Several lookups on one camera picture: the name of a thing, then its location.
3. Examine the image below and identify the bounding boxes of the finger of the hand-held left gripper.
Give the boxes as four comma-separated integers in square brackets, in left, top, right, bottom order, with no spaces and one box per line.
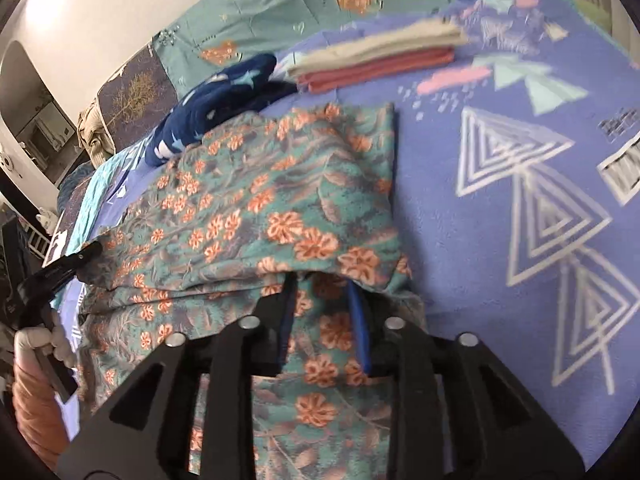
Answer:
[20,241,104,302]

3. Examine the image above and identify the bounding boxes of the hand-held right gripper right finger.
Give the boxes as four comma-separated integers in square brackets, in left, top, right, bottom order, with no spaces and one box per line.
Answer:
[347,282,587,480]

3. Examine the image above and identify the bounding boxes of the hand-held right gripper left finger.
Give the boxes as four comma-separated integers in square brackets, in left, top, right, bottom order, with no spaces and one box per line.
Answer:
[57,272,301,480]

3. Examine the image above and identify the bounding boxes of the floral teal and orange garment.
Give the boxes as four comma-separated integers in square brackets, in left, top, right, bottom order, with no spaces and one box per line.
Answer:
[75,102,427,480]

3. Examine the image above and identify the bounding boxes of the person's left hand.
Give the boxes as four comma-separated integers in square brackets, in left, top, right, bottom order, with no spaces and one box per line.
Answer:
[13,324,77,367]

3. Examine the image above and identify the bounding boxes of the crumpled beige cloth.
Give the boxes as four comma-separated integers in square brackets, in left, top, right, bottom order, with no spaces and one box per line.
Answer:
[76,100,117,167]

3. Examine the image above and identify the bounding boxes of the dark tree-print pillow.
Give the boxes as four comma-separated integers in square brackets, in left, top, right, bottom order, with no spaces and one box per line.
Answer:
[97,44,177,152]

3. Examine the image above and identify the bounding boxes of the purple printed blanket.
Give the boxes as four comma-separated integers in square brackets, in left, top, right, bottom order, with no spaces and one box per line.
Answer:
[50,0,640,467]

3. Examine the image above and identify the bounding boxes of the navy star-print cloth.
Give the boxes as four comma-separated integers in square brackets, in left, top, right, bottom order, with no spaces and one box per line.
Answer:
[145,52,299,167]

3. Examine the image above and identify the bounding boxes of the folded red cloth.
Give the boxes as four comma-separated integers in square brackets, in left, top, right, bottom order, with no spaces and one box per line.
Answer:
[297,47,457,96]

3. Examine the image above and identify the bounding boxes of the folded beige cloth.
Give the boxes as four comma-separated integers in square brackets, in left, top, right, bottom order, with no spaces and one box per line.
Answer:
[287,17,469,79]

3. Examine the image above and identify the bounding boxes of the green patterned pillow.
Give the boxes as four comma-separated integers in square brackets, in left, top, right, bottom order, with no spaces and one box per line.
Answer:
[150,0,483,92]

